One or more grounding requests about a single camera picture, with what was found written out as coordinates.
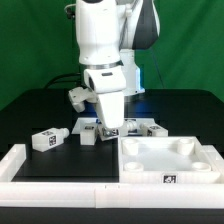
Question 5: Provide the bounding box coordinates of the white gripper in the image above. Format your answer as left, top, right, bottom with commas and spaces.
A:
84, 66, 126, 129

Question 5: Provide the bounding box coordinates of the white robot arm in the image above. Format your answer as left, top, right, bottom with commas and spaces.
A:
64, 0, 160, 129

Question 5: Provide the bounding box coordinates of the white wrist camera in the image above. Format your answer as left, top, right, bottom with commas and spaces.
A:
68, 87, 97, 113

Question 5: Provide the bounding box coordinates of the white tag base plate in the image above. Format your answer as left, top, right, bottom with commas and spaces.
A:
72, 117, 155, 134

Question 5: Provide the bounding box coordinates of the black cable bundle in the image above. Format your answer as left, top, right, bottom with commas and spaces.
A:
43, 73, 83, 90

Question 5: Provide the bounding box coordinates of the white U-shaped obstacle wall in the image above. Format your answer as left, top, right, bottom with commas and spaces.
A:
0, 144, 224, 209

